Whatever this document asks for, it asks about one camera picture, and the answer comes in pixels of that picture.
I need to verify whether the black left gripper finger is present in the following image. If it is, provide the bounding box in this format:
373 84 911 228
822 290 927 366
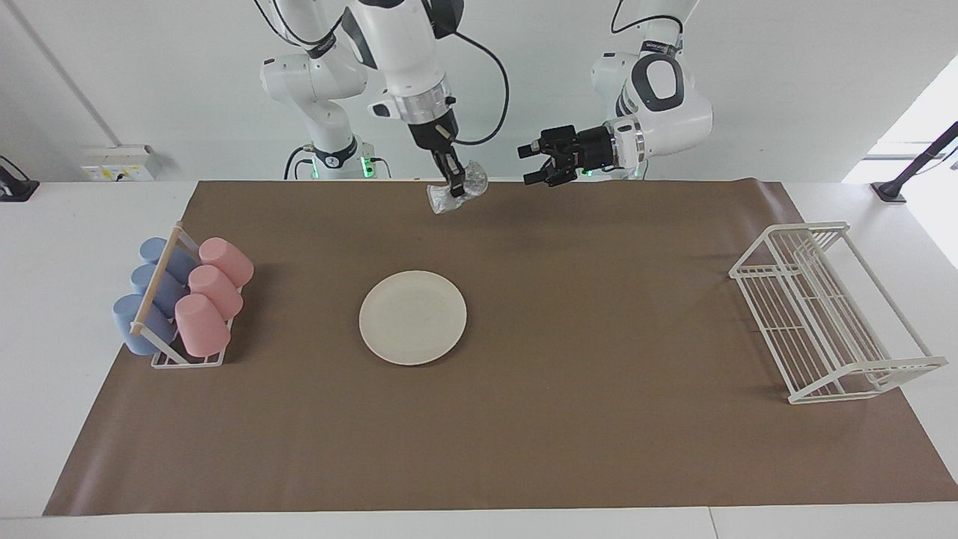
518 127 581 159
524 153 581 188

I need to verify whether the cream round plate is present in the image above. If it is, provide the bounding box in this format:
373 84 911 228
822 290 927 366
359 270 468 366

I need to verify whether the pink plastic cup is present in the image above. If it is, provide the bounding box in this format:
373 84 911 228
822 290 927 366
174 293 231 358
188 265 244 319
198 237 254 289

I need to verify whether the brown table mat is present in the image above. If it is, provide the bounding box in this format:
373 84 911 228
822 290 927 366
43 180 958 517

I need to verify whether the black clamp stand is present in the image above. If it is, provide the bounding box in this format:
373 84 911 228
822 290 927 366
872 120 958 203
0 155 40 203

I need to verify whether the blue plastic cup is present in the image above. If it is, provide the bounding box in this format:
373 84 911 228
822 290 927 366
139 237 199 284
131 264 189 319
112 293 180 356

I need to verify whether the white cup rack wooden rod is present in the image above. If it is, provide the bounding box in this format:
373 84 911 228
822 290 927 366
131 222 244 369

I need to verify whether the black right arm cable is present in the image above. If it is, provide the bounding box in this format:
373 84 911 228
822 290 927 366
445 26 511 147

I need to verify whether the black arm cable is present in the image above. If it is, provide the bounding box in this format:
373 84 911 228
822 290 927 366
610 0 701 37
445 26 511 147

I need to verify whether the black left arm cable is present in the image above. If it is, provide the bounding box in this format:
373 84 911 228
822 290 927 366
610 0 701 37

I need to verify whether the black base cable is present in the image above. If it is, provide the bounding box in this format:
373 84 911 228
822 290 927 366
284 146 315 180

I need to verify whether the white wall power socket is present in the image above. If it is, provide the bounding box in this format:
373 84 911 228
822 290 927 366
80 145 156 182

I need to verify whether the white wire dish rack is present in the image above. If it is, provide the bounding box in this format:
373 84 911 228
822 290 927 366
729 222 949 405

